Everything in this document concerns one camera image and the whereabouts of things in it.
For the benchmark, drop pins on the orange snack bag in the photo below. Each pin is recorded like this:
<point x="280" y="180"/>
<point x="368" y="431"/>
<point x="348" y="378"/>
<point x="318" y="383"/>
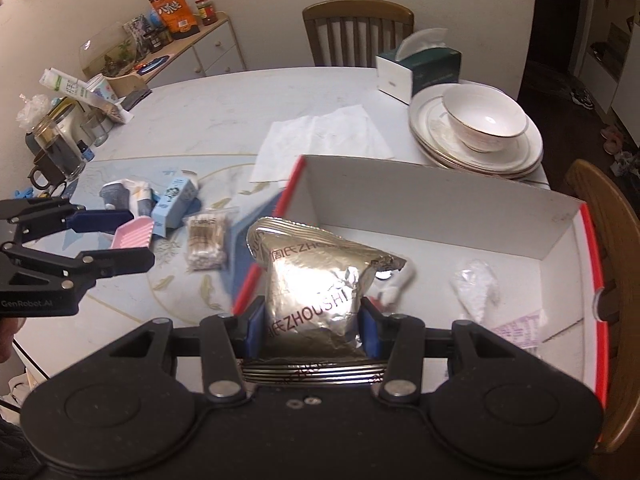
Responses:
<point x="172" y="12"/>

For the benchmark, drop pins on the wooden round-back chair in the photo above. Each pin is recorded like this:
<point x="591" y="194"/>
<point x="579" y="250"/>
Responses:
<point x="615" y="240"/>

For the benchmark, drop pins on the red cardboard box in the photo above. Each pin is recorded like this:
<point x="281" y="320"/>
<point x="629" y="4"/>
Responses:
<point x="450" y="210"/>

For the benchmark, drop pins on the curved wooden rack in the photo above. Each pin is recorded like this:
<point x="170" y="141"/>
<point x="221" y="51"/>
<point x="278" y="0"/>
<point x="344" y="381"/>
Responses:
<point x="127" y="82"/>

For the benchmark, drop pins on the white green carton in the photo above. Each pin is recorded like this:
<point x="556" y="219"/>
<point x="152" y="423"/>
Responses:
<point x="75" y="89"/>

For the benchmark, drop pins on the red-lid jar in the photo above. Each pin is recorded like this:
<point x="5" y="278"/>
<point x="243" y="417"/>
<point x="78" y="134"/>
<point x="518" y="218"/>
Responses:
<point x="206" y="12"/>

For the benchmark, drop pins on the gold foil packet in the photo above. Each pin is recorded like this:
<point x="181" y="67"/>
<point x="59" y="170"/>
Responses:
<point x="310" y="300"/>

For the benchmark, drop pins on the blue round pad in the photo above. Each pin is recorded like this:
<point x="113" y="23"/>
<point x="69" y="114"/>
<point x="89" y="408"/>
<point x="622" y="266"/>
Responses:
<point x="151" y="64"/>

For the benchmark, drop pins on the clear glass terrarium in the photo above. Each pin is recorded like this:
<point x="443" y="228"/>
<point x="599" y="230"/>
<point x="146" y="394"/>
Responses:
<point x="107" y="55"/>

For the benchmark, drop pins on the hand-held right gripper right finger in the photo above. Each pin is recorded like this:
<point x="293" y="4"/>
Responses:
<point x="369" y="330"/>

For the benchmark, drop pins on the small light blue carton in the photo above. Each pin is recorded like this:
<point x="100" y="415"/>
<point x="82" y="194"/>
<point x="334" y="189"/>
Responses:
<point x="172" y="205"/>

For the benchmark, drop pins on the white wooden-top side cabinet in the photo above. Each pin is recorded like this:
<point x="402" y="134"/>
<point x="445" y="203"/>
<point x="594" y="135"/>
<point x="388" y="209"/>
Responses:
<point x="215" y="52"/>

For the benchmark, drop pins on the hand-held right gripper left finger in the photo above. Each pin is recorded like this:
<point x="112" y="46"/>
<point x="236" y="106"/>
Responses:
<point x="255" y="330"/>

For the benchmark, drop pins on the white paper sheet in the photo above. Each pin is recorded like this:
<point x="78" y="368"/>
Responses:
<point x="325" y="140"/>

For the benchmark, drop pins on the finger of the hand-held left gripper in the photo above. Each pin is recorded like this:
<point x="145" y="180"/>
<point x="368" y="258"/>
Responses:
<point x="100" y="220"/>
<point x="120" y="261"/>

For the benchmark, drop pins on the crumpled clear plastic bag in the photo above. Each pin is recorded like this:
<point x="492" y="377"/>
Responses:
<point x="32" y="110"/>

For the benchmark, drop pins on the tall glass jar dark contents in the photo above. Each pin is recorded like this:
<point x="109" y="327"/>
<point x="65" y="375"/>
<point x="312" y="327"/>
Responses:
<point x="60" y="152"/>

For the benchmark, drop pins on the yellow-rimmed tin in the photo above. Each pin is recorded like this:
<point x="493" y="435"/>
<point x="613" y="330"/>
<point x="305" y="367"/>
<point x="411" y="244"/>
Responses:
<point x="65" y="115"/>

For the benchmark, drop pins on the bag of cotton swabs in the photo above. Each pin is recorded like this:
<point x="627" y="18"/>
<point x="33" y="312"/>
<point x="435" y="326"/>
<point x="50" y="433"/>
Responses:
<point x="206" y="242"/>

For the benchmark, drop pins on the white gold-rimmed bowl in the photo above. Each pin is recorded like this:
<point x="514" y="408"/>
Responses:
<point x="482" y="120"/>

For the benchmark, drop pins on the white marble desktop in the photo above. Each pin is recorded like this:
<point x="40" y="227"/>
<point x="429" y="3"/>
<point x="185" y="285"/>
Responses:
<point x="225" y="105"/>

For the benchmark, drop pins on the clear drinking glass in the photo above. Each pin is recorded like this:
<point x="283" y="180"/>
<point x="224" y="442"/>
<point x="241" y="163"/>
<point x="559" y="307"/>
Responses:
<point x="96" y="130"/>

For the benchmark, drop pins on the black flat device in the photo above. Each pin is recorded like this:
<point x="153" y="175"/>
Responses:
<point x="136" y="99"/>

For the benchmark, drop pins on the clear plastic wrapper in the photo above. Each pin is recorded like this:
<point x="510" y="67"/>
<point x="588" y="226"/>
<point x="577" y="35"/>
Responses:
<point x="475" y="287"/>

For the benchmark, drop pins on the small blue bottle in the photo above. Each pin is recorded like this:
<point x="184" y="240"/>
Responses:
<point x="86" y="152"/>

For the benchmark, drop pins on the green white tissue box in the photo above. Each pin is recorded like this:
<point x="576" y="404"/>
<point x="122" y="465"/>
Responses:
<point x="425" y="67"/>

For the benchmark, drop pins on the wooden slat-back chair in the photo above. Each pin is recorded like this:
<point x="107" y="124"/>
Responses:
<point x="357" y="15"/>

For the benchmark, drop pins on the brown mug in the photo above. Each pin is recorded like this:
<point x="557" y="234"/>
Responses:
<point x="47" y="172"/>

